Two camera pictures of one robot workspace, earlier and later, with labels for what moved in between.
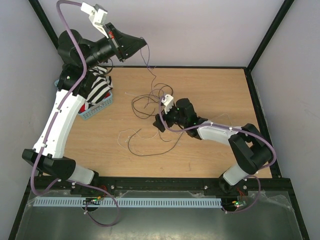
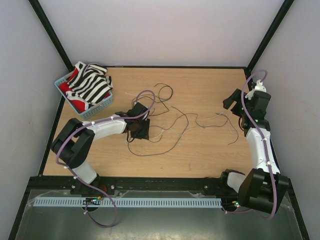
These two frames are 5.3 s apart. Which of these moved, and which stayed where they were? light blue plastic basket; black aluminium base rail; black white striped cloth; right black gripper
Moved: right black gripper
Stayed: light blue plastic basket; black white striped cloth; black aluminium base rail
